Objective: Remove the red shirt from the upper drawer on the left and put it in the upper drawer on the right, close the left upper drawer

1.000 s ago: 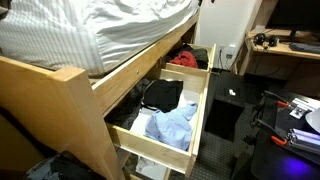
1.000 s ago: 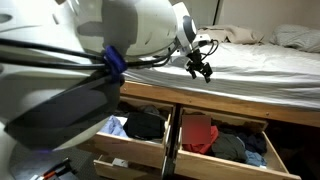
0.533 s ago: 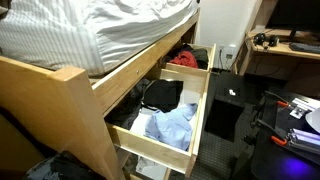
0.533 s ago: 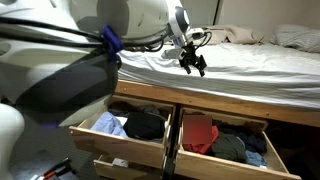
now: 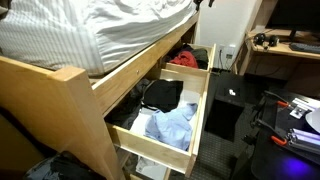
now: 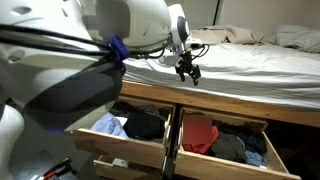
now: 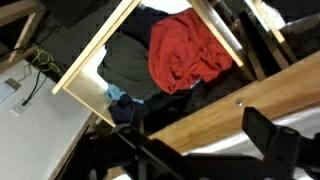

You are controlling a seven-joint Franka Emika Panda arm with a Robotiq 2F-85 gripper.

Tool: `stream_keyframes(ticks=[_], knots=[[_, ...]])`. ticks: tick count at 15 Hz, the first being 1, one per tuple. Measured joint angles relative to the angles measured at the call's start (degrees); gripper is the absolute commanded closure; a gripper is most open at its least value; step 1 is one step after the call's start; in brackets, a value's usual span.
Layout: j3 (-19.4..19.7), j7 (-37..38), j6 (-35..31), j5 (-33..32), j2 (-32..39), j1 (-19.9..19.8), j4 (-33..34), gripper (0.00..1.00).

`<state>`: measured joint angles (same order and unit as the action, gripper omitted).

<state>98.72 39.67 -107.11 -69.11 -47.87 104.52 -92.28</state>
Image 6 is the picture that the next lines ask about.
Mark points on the dark grey garment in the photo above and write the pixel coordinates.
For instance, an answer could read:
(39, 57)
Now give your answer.
(229, 147)

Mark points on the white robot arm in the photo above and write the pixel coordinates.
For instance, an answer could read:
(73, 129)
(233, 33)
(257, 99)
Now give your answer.
(60, 60)

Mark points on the upper left wooden drawer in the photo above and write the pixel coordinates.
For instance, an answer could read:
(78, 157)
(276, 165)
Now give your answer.
(133, 150)

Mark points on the wooden bed frame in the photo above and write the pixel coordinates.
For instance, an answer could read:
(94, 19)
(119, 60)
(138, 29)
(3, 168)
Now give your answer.
(299, 116)

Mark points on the wooden drawer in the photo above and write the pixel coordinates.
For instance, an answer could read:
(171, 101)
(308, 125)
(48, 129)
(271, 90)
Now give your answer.
(105, 167)
(202, 167)
(133, 150)

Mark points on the striped grey pillow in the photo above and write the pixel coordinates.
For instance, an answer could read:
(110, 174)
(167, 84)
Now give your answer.
(297, 37)

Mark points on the white mattress with sheet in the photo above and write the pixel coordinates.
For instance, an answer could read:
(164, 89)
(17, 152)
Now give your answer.
(267, 74)

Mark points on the blue denim garment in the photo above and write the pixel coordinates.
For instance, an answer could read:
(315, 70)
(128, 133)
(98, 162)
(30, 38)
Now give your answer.
(255, 159)

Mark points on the lower left wooden drawer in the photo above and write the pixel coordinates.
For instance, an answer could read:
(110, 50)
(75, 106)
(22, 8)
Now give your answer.
(105, 167)

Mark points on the upper right wooden drawer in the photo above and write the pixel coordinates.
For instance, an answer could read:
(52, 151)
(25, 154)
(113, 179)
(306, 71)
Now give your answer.
(202, 167)

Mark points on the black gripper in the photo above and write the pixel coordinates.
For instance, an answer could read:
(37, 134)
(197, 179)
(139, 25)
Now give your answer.
(184, 65)

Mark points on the beige blanket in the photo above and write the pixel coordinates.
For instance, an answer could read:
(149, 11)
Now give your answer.
(218, 34)

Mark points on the black garment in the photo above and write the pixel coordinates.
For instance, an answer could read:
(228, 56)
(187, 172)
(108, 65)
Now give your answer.
(142, 122)

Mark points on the light blue shirt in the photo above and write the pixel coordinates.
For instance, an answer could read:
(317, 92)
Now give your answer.
(110, 124)

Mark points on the red shirt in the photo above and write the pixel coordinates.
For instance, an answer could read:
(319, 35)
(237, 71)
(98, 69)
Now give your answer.
(198, 133)

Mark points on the red black clamp tool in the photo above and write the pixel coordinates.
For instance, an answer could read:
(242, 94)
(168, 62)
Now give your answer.
(56, 171)

